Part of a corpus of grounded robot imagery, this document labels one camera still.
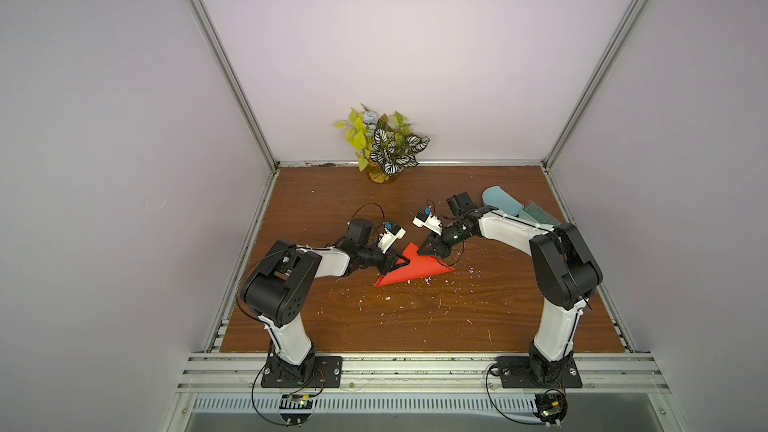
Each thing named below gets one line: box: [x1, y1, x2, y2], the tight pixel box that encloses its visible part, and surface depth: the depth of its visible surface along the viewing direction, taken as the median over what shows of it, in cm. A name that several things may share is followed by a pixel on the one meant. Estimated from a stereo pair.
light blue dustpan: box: [482, 185, 524, 216], surface depth 110 cm
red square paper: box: [374, 242, 455, 287], surface depth 89 cm
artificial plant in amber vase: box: [335, 103, 430, 184], surface depth 100 cm
